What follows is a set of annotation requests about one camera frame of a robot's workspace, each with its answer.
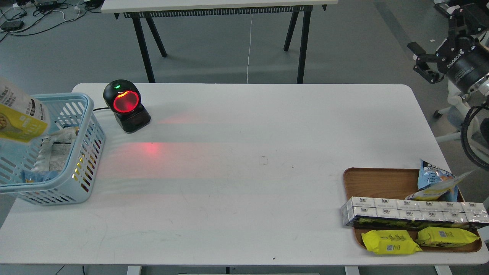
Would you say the blue snack pouch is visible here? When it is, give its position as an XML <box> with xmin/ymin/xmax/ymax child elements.
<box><xmin>417</xmin><ymin>159</ymin><xmax>459</xmax><ymax>202</ymax></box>

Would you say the white hanging cable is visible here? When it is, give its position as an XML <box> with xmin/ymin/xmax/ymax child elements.
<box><xmin>246</xmin><ymin>13</ymin><xmax>253</xmax><ymax>84</ymax></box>

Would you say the brown wooden tray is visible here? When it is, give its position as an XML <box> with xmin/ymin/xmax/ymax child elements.
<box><xmin>343</xmin><ymin>168</ymin><xmax>485</xmax><ymax>253</ymax></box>

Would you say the yellow packet left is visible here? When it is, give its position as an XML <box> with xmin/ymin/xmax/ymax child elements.
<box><xmin>361</xmin><ymin>230</ymin><xmax>422</xmax><ymax>255</ymax></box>

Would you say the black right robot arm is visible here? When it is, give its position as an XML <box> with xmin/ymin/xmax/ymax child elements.
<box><xmin>407</xmin><ymin>0</ymin><xmax>489</xmax><ymax>170</ymax></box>

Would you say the black barcode scanner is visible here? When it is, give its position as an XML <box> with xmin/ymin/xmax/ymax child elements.
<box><xmin>103</xmin><ymin>79</ymin><xmax>151</xmax><ymax>133</ymax></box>

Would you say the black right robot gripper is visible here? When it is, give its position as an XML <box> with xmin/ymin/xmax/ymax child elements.
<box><xmin>407</xmin><ymin>37</ymin><xmax>489</xmax><ymax>94</ymax></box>

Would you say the floor cables and power strip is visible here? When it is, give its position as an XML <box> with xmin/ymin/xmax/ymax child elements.
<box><xmin>0</xmin><ymin>0</ymin><xmax>104</xmax><ymax>39</ymax></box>

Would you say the yellow white snack pouch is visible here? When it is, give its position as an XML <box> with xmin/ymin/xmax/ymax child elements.
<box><xmin>0</xmin><ymin>77</ymin><xmax>51</xmax><ymax>143</ymax></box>

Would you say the background table with black legs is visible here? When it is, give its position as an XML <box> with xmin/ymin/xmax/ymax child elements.
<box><xmin>101</xmin><ymin>0</ymin><xmax>338</xmax><ymax>84</ymax></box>

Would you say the yellow packet right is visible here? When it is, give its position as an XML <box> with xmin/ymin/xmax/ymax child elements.
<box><xmin>415</xmin><ymin>226</ymin><xmax>480</xmax><ymax>248</ymax></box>

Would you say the light blue plastic basket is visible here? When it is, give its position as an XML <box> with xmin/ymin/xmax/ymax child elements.
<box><xmin>0</xmin><ymin>93</ymin><xmax>105</xmax><ymax>205</ymax></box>

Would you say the yellow snack pouch on tray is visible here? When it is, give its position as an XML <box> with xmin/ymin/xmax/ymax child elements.
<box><xmin>405</xmin><ymin>171</ymin><xmax>472</xmax><ymax>201</ymax></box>

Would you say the white snack bag in basket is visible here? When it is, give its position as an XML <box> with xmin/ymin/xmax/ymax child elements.
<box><xmin>32</xmin><ymin>126</ymin><xmax>80</xmax><ymax>172</ymax></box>

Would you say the silver boxed snack multipack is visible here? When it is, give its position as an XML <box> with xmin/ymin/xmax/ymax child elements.
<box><xmin>340</xmin><ymin>196</ymin><xmax>489</xmax><ymax>230</ymax></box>

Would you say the blue snack bag in basket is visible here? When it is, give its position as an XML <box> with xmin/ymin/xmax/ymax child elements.
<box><xmin>21</xmin><ymin>170</ymin><xmax>59</xmax><ymax>183</ymax></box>

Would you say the yellow packet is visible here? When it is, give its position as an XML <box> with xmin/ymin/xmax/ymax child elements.
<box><xmin>415</xmin><ymin>226</ymin><xmax>480</xmax><ymax>248</ymax></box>
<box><xmin>361</xmin><ymin>230</ymin><xmax>422</xmax><ymax>255</ymax></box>

